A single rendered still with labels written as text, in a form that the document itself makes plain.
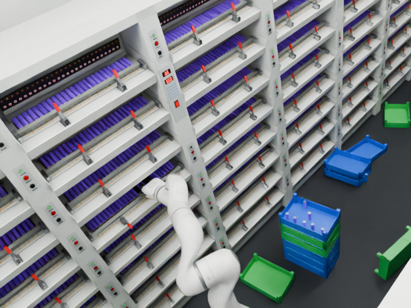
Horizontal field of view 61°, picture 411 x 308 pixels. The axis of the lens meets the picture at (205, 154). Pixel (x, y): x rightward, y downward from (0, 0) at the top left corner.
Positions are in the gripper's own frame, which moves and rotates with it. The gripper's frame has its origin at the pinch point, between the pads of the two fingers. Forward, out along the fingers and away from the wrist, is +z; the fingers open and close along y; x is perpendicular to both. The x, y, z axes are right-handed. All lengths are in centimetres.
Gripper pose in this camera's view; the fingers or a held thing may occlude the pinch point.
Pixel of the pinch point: (145, 184)
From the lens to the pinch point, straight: 180.6
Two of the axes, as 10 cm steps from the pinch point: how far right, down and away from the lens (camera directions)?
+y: -7.0, 5.7, -4.2
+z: -6.3, -2.1, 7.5
